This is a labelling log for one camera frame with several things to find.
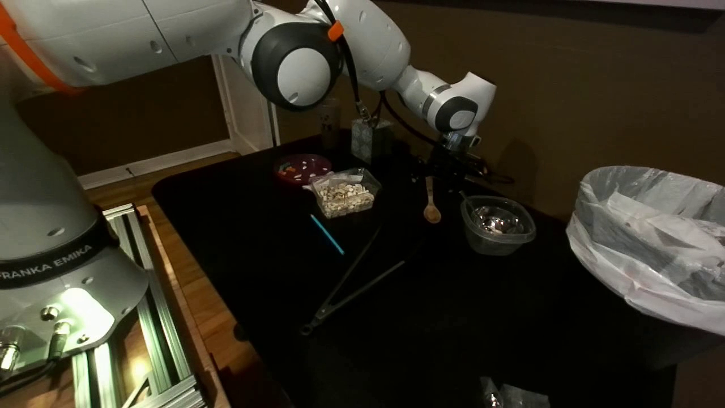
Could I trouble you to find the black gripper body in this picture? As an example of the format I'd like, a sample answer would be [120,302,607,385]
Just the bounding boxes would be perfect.
[430,133,510,188]

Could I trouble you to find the wooden spoon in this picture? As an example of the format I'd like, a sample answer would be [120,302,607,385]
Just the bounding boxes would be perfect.
[421,172,444,230]

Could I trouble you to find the clear rectangular container with popcorn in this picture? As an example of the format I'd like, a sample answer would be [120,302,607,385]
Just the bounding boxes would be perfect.
[310,165,384,223]

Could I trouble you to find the patterned tissue box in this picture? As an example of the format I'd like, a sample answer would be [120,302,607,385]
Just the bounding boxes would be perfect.
[348,114,384,165]

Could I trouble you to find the thin blue straw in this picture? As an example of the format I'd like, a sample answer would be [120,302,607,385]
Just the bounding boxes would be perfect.
[309,213,347,259]

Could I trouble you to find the long metal tongs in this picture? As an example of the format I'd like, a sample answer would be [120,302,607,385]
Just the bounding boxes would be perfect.
[297,217,411,338]

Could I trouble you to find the red bowl with candies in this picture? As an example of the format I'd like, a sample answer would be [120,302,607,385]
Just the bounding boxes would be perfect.
[273,151,335,191]

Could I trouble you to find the trash bin with white bag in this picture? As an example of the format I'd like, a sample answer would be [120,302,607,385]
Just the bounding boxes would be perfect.
[564,164,725,375]

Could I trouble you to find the wooden base board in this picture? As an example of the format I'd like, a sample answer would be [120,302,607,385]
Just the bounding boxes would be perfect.
[134,202,234,408]

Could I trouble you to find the aluminium profile base frame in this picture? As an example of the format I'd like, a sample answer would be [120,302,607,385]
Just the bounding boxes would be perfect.
[67,202,208,408]

